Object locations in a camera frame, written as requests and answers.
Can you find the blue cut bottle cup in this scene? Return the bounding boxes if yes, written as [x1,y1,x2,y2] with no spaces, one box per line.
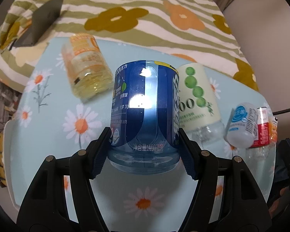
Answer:
[108,60,180,175]

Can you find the white blue-label cut bottle cup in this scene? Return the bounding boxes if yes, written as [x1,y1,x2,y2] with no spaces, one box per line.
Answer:
[226,102,258,149]

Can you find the red label clear bottle cup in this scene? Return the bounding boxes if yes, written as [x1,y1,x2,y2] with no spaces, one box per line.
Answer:
[250,106,278,152]

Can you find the cream green-dot cut bottle cup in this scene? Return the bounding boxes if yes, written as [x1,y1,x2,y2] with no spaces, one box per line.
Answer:
[177,63,224,143]

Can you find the yellow orange cut bottle cup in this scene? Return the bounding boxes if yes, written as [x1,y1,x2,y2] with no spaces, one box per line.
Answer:
[61,33,113,100]

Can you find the daisy print light-blue tablecloth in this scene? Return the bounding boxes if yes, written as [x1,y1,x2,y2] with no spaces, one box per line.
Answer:
[11,37,275,231]

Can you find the dark grey laptop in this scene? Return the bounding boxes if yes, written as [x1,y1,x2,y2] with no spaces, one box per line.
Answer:
[12,0,64,47]

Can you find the green striped floral quilt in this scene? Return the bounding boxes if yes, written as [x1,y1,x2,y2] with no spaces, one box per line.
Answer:
[0,0,258,92]

